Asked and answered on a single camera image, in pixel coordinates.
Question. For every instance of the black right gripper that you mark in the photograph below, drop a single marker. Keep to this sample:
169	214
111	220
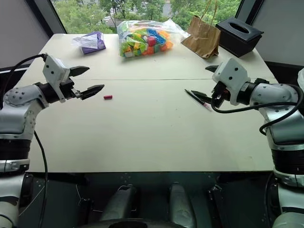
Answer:
219	93

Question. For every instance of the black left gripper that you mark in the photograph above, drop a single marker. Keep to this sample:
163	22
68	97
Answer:
69	92

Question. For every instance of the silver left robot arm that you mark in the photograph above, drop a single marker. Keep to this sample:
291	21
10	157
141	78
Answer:
16	111

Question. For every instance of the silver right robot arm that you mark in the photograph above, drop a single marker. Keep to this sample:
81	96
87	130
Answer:
282	114

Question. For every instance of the black pen with pink end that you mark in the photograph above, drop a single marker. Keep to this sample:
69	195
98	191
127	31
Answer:
189	93

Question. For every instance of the small dark red cylinder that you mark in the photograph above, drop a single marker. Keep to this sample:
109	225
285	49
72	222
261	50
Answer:
108	97

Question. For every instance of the purple plastic bag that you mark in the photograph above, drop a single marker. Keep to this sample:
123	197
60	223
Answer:
91	44

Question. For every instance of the brown paper bag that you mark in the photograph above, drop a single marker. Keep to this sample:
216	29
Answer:
202	40

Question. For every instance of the black tissue box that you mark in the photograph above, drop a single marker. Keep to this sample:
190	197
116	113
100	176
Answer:
240	38

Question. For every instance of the clear bag of toy bricks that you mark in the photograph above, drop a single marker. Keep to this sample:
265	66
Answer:
142	42

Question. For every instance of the white translucent plastic object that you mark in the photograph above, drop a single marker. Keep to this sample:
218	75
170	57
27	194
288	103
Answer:
301	79

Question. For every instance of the dark rounded shape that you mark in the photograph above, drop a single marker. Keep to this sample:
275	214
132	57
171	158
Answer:
181	204
121	202

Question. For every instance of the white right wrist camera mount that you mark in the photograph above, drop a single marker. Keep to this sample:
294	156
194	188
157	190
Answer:
230	73

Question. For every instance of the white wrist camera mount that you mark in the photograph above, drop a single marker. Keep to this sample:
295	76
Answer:
230	73
54	71

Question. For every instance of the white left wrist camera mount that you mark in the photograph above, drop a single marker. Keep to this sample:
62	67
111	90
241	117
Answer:
54	71

